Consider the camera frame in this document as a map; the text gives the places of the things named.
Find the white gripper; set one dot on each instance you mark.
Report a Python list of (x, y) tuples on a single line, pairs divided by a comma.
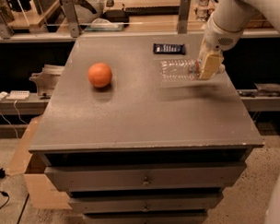
[(218, 37)]

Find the clear plastic water bottle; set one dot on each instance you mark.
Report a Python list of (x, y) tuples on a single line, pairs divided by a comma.
[(180, 69)]

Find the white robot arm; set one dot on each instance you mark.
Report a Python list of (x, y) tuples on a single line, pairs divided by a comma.
[(226, 25)]

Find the small bottle on shelf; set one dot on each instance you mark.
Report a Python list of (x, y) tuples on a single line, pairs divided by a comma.
[(201, 10)]

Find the black keyboard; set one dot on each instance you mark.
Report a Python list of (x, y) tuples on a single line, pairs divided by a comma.
[(152, 10)]

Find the black bag on shelf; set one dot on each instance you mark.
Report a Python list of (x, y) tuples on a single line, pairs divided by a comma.
[(116, 15)]

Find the orange ball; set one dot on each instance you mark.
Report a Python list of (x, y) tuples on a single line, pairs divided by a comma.
[(99, 75)]

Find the clear plastic container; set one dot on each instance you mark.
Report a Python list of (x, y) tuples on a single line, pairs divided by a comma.
[(101, 24)]

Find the grey drawer cabinet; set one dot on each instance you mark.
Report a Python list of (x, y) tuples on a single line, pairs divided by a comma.
[(141, 150)]

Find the white power strip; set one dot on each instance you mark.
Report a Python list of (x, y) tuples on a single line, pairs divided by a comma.
[(17, 95)]

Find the cardboard box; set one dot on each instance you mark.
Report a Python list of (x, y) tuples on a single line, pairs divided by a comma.
[(41, 191)]

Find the grey metal bracket part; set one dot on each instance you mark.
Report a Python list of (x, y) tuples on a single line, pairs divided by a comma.
[(47, 79)]

